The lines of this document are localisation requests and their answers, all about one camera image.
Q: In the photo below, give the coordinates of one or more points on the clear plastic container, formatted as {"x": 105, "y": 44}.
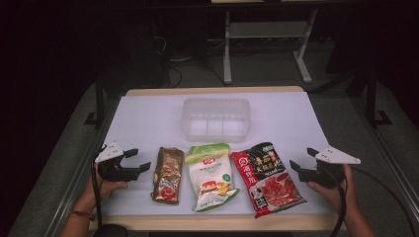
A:
{"x": 215, "y": 126}

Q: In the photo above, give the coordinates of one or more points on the red and black sauce packet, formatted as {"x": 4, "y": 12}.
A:
{"x": 273, "y": 187}

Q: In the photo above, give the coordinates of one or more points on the person's left hand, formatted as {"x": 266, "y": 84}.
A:
{"x": 108, "y": 188}

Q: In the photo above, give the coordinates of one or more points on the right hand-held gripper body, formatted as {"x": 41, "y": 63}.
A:
{"x": 324, "y": 174}

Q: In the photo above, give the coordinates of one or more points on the dark rounded object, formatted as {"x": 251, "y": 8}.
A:
{"x": 110, "y": 231}

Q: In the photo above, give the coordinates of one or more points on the white metal stand frame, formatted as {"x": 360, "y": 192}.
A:
{"x": 227, "y": 59}

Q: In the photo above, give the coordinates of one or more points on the grey metal rail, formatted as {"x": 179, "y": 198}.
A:
{"x": 388, "y": 154}
{"x": 82, "y": 171}

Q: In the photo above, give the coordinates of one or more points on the gold foil snack packet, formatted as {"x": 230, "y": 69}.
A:
{"x": 168, "y": 174}

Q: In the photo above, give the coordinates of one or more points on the black metal stand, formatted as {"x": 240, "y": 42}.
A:
{"x": 371, "y": 98}
{"x": 100, "y": 105}

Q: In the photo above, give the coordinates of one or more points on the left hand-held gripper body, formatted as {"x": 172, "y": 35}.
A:
{"x": 112, "y": 173}

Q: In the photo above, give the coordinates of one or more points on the person's right hand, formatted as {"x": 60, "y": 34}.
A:
{"x": 351, "y": 194}

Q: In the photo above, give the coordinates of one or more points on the white and green powder packet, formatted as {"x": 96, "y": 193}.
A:
{"x": 210, "y": 177}

